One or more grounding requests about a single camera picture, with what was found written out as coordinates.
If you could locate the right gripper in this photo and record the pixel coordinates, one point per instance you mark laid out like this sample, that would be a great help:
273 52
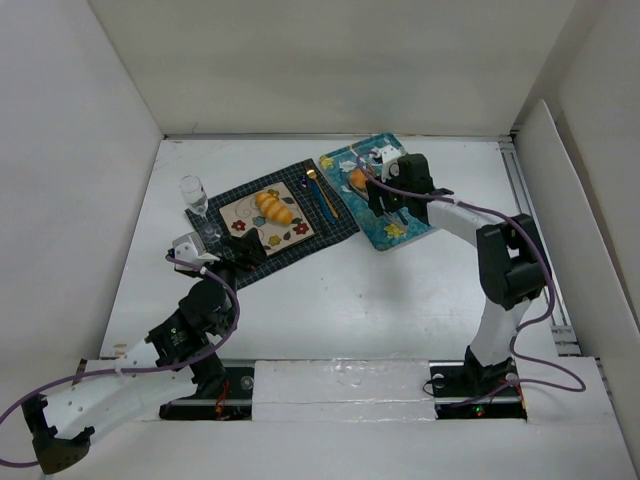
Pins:
385 201

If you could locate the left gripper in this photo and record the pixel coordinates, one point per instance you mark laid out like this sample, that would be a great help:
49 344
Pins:
236 251

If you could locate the striped orange bread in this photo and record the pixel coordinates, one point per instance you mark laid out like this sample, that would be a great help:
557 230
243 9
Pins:
273 209

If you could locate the round orange bread roll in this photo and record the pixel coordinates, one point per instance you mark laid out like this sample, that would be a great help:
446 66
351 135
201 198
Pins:
358 179

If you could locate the metal tongs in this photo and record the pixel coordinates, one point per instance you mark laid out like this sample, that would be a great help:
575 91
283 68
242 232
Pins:
396 218

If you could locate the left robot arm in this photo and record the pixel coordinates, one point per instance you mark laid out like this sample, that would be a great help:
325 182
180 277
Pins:
176 359

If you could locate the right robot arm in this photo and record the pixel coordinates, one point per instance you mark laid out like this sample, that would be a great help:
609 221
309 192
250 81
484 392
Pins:
513 269

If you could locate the square floral ceramic plate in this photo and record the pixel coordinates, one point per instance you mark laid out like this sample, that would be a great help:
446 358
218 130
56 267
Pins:
242 214

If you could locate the teal floral tray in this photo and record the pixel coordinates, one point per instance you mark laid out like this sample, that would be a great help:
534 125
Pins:
337 165

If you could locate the clear wine glass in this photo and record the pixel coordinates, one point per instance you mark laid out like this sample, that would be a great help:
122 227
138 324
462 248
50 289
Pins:
195 197

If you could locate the dark checked placemat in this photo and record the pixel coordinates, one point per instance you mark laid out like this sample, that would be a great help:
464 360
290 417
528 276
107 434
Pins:
326 234

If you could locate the dark metallic spoon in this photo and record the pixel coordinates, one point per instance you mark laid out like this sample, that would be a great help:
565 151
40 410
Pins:
306 187

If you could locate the blue knife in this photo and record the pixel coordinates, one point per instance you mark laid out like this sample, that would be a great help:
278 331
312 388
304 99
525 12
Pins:
324 207

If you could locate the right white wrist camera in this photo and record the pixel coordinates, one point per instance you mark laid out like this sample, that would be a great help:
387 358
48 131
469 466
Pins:
389 156

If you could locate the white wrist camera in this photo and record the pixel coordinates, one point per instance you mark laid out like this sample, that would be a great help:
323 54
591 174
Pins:
189 248
389 156

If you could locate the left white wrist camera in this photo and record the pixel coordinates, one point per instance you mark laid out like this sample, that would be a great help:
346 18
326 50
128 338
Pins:
189 248

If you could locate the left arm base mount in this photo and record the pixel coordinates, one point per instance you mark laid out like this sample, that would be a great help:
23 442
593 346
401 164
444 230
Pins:
231 401

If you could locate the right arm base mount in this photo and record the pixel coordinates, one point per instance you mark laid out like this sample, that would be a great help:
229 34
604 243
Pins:
475 400

